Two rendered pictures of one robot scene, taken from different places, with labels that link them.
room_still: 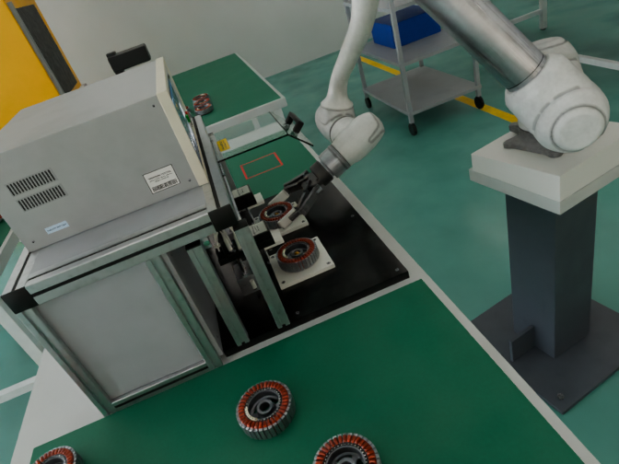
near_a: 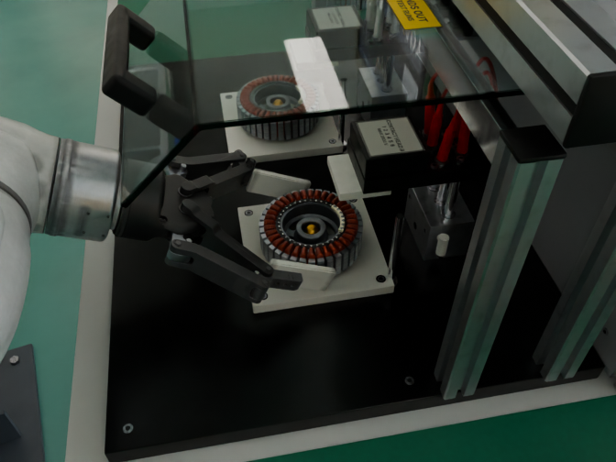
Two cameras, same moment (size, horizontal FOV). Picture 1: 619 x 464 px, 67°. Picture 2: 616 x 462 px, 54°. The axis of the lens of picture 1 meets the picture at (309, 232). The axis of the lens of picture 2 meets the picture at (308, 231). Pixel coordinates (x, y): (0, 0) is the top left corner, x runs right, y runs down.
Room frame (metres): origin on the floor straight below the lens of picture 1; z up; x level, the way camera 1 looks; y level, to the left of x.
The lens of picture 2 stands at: (1.73, 0.04, 1.28)
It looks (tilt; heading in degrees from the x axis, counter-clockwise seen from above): 46 degrees down; 176
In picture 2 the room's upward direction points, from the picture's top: straight up
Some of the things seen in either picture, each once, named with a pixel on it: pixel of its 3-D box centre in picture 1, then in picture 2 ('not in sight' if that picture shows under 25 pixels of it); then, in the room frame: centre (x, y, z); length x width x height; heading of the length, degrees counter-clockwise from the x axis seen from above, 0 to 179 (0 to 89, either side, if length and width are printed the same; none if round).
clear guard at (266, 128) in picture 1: (247, 145); (328, 51); (1.29, 0.09, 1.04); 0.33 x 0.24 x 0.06; 97
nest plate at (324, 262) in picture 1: (299, 261); (279, 122); (1.02, 0.05, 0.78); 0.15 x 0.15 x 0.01; 7
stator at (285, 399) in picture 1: (265, 408); not in sight; (0.61, 0.19, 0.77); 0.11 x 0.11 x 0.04
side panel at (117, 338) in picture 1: (130, 338); not in sight; (0.77, 0.42, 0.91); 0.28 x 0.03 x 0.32; 97
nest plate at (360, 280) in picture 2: (279, 221); (311, 247); (1.26, 0.08, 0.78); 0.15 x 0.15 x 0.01; 7
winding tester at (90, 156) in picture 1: (105, 142); not in sight; (1.12, 0.38, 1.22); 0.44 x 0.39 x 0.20; 7
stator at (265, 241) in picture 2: (277, 214); (311, 232); (1.26, 0.08, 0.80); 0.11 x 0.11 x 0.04
